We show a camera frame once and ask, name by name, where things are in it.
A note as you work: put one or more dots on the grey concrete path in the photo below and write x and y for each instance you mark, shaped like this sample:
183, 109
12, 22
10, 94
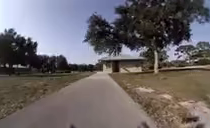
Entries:
93, 103

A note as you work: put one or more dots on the distant leafy tree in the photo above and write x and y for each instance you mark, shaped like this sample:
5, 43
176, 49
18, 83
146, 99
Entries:
198, 51

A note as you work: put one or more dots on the row of dark trees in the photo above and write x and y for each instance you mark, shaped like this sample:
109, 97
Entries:
19, 53

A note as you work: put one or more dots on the robot's own part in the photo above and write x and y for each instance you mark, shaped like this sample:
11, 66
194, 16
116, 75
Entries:
143, 125
72, 126

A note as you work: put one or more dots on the dry grass field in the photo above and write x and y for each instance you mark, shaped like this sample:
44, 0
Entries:
173, 90
19, 91

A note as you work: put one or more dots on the small beige building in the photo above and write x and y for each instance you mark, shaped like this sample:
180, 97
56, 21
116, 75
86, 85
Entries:
123, 64

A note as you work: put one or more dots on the large leafy tree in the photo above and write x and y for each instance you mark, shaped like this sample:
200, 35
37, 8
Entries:
149, 23

